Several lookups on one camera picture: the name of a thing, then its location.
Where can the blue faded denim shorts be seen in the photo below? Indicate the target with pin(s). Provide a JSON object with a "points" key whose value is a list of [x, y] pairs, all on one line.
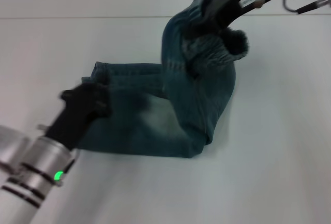
{"points": [[181, 99]]}

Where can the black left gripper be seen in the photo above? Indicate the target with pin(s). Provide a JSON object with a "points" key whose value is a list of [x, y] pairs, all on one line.
{"points": [[72, 115]]}

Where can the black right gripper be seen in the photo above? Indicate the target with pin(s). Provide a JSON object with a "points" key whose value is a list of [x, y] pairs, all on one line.
{"points": [[232, 4]]}

